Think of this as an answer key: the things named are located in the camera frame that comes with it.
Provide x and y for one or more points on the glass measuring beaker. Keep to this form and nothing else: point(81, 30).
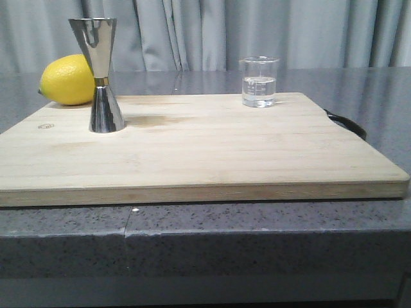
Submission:
point(258, 80)

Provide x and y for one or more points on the steel double jigger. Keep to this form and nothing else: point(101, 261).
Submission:
point(95, 36)

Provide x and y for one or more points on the wooden cutting board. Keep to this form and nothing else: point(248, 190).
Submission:
point(191, 148)

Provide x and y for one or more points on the grey curtain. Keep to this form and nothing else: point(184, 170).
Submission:
point(212, 35)

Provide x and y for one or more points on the yellow lemon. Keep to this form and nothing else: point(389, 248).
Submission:
point(68, 81)

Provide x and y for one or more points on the black cutting board handle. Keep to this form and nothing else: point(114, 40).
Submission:
point(347, 124)

